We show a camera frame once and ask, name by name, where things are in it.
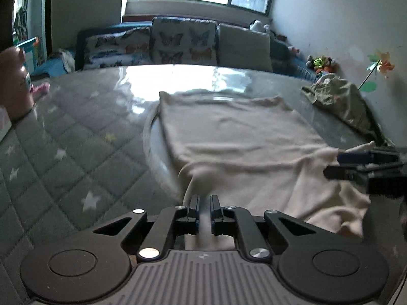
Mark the small pink toy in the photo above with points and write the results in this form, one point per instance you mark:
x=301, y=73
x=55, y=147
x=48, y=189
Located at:
x=41, y=88

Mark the paper pinwheel flower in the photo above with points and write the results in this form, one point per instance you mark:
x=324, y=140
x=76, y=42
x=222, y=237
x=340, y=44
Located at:
x=386, y=65

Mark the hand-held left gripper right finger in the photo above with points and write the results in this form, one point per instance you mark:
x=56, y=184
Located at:
x=212, y=214

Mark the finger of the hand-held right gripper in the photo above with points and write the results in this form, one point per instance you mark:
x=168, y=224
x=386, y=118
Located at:
x=353, y=158
x=345, y=172

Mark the pink plush toy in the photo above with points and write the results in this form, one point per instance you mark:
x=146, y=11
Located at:
x=294, y=50

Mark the pink drink bottle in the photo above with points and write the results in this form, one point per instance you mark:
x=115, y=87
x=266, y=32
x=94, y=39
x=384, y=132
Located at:
x=12, y=85

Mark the large butterfly print cushion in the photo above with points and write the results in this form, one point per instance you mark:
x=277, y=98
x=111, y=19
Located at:
x=184, y=41

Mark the plain grey cushion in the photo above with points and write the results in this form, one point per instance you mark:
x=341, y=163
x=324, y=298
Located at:
x=244, y=47

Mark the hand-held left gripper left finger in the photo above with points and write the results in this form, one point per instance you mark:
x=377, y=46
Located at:
x=197, y=216

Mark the colourful toy box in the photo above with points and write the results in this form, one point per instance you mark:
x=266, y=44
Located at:
x=28, y=52

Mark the hanging clothes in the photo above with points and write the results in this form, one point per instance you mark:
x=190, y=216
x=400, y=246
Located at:
x=20, y=20

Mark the cream knit garment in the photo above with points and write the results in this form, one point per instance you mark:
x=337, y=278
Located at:
x=238, y=133

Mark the tissue box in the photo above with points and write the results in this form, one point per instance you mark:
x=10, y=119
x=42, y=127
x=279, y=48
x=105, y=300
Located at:
x=3, y=124

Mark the white plush toy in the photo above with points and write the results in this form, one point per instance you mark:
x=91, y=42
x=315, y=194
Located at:
x=257, y=26

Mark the long butterfly print cushion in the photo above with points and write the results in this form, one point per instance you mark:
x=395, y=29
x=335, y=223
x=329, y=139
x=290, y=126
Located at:
x=117, y=47

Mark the grey crumpled blanket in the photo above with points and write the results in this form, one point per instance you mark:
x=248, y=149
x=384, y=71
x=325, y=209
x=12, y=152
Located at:
x=63, y=58

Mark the blue sofa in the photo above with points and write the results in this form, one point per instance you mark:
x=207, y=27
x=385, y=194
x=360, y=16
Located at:
x=95, y=31

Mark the green printed garment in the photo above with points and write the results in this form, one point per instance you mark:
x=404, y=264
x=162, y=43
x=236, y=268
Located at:
x=343, y=101

